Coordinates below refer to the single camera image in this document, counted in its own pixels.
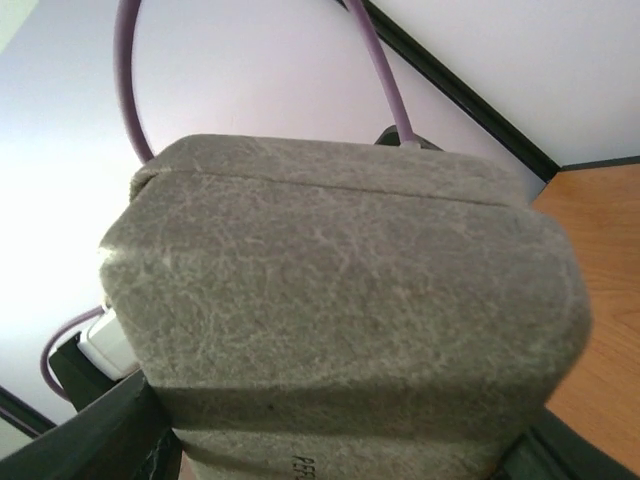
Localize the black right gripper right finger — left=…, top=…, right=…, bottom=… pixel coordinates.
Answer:
left=489, top=409, right=639, bottom=480

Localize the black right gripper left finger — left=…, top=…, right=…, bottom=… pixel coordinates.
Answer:
left=1, top=372, right=182, bottom=480

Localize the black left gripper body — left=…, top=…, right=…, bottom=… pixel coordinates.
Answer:
left=49, top=344, right=124, bottom=412

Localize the grey glasses case teal lining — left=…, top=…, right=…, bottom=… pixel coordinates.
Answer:
left=99, top=135, right=592, bottom=479

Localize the black aluminium frame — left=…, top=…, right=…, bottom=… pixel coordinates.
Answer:
left=0, top=0, right=640, bottom=436

